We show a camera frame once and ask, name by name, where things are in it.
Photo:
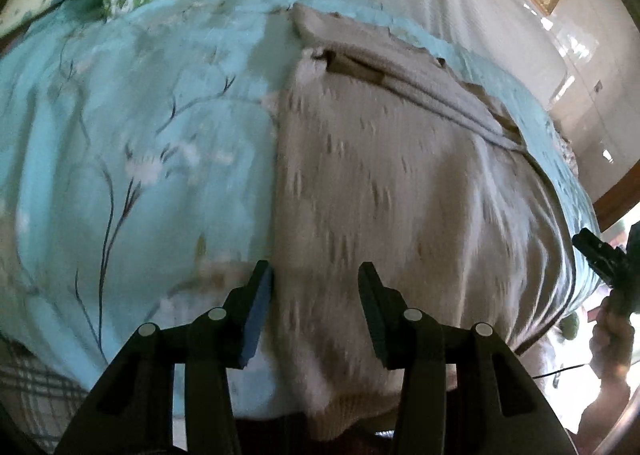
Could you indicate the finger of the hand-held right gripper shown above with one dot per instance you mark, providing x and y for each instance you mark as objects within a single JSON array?
[{"x": 597, "y": 252}]

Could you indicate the person's right forearm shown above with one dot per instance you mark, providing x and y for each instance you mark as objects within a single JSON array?
[{"x": 597, "y": 410}]

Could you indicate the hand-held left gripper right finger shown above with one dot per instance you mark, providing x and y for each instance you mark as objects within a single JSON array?
[{"x": 372, "y": 327}]

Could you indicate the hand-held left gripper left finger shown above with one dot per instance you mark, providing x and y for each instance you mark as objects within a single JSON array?
[{"x": 257, "y": 322}]

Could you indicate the person's right hand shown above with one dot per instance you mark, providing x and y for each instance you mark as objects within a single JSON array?
[{"x": 612, "y": 335}]

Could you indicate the light blue floral bedsheet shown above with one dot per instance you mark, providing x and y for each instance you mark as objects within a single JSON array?
[{"x": 125, "y": 135}]

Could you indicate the grey plaid cloth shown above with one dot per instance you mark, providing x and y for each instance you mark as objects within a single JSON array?
[{"x": 35, "y": 385}]

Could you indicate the wooden bed frame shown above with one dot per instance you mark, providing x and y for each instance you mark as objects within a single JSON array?
[{"x": 617, "y": 202}]

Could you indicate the beige knitted sweater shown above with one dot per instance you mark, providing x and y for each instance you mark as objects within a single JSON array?
[{"x": 400, "y": 185}]

